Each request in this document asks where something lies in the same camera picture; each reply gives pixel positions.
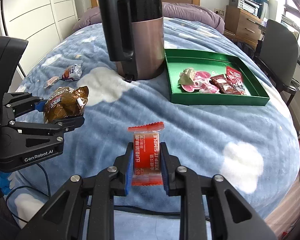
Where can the dark red noodle snack packet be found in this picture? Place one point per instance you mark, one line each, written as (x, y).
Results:
(224, 85)

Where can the wall power socket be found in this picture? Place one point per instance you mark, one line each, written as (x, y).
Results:
(219, 12)

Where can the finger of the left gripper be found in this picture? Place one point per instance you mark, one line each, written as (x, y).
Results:
(20, 103)
(15, 129)

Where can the blue cloud blanket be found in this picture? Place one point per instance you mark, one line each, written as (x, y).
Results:
(255, 148)

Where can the blue gloved left hand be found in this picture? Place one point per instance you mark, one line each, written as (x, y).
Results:
(4, 183)

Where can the olive green snack packet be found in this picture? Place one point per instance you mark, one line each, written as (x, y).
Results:
(186, 77)

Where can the small red orange candy bar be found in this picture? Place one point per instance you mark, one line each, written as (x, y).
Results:
(147, 163)

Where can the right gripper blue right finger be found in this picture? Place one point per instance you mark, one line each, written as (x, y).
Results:
(169, 164)

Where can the brown nutritious snack bag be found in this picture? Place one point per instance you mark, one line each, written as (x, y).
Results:
(65, 102)

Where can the white wardrobe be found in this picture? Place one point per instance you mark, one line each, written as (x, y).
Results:
(43, 23)

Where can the large red white snack pouch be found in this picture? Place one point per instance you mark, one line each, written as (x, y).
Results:
(235, 77)

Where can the brown black electric kettle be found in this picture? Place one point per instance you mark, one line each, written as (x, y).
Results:
(134, 33)

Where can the blue white chip snack bag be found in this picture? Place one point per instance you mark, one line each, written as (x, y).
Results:
(72, 72)

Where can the pink striped candy packet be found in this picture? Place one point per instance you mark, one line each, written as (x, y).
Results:
(51, 81)

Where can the purple duvet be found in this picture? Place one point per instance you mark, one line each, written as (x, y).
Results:
(184, 11)

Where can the green tray box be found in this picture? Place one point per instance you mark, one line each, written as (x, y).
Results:
(179, 59)

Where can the grey office chair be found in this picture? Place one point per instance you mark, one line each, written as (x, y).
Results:
(277, 55)

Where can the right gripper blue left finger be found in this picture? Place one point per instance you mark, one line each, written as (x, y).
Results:
(127, 169)

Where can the grey printer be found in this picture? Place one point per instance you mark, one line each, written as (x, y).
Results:
(247, 5)

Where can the wooden drawer cabinet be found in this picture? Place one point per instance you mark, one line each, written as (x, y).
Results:
(242, 26)

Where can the pink cartoon shaped packet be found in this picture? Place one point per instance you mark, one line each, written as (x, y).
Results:
(201, 84)

